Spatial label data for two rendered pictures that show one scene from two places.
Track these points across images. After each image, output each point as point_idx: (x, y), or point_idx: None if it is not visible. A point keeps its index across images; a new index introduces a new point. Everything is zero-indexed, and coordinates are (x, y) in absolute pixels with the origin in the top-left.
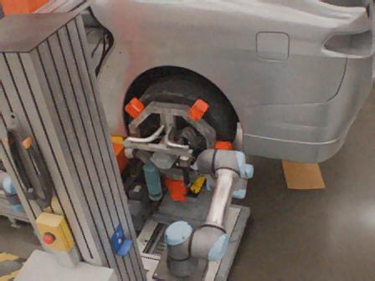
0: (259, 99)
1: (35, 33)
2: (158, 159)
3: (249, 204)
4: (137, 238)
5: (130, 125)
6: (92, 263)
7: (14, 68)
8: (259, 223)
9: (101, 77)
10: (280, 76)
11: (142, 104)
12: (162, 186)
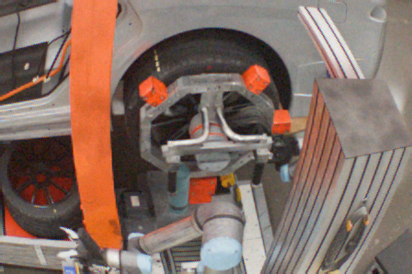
0: (315, 57)
1: (390, 118)
2: (208, 160)
3: (248, 173)
4: None
5: (144, 117)
6: None
7: (394, 160)
8: (275, 195)
9: None
10: None
11: (162, 84)
12: (114, 179)
